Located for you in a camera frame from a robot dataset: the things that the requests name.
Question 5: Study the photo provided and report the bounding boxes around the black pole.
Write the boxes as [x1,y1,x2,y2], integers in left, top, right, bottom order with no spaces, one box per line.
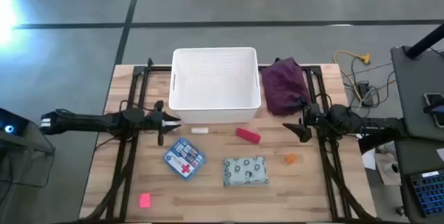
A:
[404,22,444,60]

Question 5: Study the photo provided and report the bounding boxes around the grey patterned pouch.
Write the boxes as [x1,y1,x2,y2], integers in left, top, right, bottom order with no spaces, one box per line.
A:
[223,155,271,187]

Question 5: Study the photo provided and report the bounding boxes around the keyboard with lit keys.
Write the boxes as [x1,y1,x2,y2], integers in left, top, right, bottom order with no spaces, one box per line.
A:
[407,170,444,218]

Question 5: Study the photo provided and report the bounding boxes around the black power strip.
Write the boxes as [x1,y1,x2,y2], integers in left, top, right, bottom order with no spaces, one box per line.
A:
[357,81,375,107]

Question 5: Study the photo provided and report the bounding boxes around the black power cables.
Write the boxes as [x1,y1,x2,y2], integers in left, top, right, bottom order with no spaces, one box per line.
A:
[341,57,396,111]

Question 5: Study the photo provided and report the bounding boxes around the dark grey desk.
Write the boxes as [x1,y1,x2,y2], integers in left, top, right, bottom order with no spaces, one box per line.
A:
[394,135,444,224]

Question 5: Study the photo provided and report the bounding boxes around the blue first aid kit box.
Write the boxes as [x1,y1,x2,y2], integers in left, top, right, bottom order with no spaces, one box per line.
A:
[162,137,207,181]

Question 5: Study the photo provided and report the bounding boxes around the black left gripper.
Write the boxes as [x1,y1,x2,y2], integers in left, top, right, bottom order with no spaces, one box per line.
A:
[144,100,182,147]

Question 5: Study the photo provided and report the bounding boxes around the smartphone with black strap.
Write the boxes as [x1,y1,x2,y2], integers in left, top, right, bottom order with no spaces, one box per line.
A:
[422,92,444,128]

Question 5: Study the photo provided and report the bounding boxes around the black device with blue light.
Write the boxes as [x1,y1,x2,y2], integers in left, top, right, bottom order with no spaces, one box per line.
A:
[0,107,31,137]

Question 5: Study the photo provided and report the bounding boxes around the white cup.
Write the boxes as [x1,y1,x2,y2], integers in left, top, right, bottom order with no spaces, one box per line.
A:
[383,161,400,177]

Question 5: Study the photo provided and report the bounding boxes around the white paper sheet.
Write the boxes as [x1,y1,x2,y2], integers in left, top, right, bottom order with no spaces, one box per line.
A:
[360,147,377,171]

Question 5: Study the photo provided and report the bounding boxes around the grey metal cart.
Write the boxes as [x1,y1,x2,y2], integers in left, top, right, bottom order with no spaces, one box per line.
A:
[0,119,56,189]

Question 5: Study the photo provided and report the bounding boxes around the yellow extension cable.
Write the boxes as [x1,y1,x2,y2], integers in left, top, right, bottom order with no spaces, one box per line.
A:
[332,50,372,93]

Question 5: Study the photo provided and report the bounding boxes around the black aluminium table frame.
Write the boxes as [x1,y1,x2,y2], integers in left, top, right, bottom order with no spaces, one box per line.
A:
[105,57,374,223]

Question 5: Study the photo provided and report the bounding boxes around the pink square packet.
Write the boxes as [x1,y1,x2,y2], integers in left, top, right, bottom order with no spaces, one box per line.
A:
[138,192,152,209]

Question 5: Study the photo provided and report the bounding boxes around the black cable bundle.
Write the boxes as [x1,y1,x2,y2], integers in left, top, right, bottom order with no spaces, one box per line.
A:
[322,140,370,222]
[83,140,136,222]

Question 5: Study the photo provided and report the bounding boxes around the purple cloth bag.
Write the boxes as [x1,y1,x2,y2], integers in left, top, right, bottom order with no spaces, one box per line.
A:
[260,57,312,117]

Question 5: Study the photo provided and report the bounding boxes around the grey side table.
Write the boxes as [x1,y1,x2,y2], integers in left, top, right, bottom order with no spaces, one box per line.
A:
[390,45,444,139]

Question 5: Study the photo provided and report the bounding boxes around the white plastic basket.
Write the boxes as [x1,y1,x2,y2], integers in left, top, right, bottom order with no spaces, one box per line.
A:
[168,46,262,124]

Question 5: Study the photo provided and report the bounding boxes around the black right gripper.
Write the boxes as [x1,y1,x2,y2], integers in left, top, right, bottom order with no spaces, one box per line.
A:
[282,95,325,144]

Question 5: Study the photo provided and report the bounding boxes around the red rectangular block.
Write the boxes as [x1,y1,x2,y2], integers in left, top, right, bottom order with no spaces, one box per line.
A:
[235,127,262,145]

